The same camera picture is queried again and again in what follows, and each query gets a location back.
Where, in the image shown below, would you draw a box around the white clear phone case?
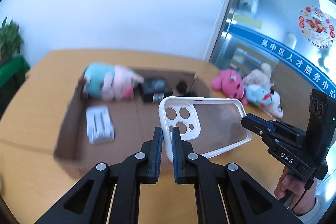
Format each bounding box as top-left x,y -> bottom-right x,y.
158,96 -> 252,161

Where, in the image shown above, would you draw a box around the light blue phone stand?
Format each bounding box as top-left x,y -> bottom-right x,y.
86,105 -> 114,145

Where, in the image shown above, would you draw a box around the right forearm white sleeve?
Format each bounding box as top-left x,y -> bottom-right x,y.
295,195 -> 330,224

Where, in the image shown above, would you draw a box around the person right hand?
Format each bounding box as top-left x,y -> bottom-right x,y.
274,166 -> 317,215

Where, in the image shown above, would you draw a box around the light blue plush toy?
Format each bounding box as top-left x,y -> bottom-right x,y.
245,84 -> 284,118

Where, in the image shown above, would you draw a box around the pink plush toy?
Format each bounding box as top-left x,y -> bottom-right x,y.
211,69 -> 248,105

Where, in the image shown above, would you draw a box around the beige plush bear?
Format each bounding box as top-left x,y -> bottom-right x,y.
243,63 -> 274,89

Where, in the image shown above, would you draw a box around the brown cardboard box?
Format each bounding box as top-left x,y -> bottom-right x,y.
53,68 -> 214,179

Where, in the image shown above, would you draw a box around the black sunglasses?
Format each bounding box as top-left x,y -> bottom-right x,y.
175,80 -> 198,97

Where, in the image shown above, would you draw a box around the black product box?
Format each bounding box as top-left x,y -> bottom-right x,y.
139,77 -> 173,103

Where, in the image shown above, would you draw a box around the pig plush toy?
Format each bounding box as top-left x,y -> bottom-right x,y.
78,62 -> 144,102

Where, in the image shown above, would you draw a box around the round festive window sticker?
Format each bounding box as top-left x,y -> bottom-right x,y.
298,6 -> 335,50

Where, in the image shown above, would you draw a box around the green cloth covered table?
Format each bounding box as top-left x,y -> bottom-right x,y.
0,56 -> 30,115

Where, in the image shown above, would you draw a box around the potted green plant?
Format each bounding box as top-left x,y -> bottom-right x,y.
0,17 -> 24,64

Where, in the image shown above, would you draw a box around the black cable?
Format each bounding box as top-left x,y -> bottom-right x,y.
288,178 -> 315,213

